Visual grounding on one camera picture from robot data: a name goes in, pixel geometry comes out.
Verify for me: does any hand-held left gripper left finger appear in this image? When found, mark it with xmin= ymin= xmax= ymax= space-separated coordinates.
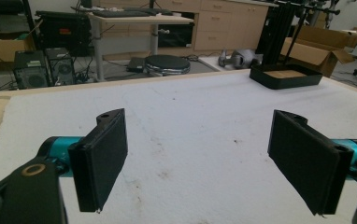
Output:
xmin=36 ymin=107 xmax=129 ymax=213

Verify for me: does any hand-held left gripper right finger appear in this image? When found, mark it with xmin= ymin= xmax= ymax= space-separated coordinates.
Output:
xmin=267 ymin=109 xmax=357 ymax=217

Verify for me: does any black tray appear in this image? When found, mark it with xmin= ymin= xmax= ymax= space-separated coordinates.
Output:
xmin=249 ymin=63 xmax=324 ymax=91

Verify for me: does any white felt mat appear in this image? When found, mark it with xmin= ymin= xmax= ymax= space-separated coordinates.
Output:
xmin=0 ymin=68 xmax=357 ymax=224

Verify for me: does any small black flat box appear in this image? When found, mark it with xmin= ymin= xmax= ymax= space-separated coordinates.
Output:
xmin=126 ymin=57 xmax=147 ymax=73

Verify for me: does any open cardboard box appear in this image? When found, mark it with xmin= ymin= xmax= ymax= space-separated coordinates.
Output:
xmin=279 ymin=25 xmax=357 ymax=78

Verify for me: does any round black disc base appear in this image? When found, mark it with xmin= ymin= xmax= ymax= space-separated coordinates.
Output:
xmin=144 ymin=54 xmax=192 ymax=77

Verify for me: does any grey headset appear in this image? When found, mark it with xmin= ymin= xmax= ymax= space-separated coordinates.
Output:
xmin=218 ymin=49 xmax=264 ymax=69

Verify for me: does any black metal stand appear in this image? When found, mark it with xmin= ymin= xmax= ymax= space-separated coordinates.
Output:
xmin=255 ymin=0 xmax=341 ymax=66

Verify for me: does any large black case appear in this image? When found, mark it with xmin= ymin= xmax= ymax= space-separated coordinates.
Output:
xmin=35 ymin=10 xmax=93 ymax=58

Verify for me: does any light wooden desk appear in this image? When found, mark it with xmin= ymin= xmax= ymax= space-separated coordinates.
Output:
xmin=86 ymin=12 xmax=195 ymax=82

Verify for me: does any black keyboard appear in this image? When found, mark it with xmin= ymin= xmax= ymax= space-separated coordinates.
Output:
xmin=92 ymin=9 xmax=151 ymax=19

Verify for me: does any wooden drawer cabinet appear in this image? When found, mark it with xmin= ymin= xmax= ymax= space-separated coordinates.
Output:
xmin=100 ymin=0 xmax=278 ymax=52

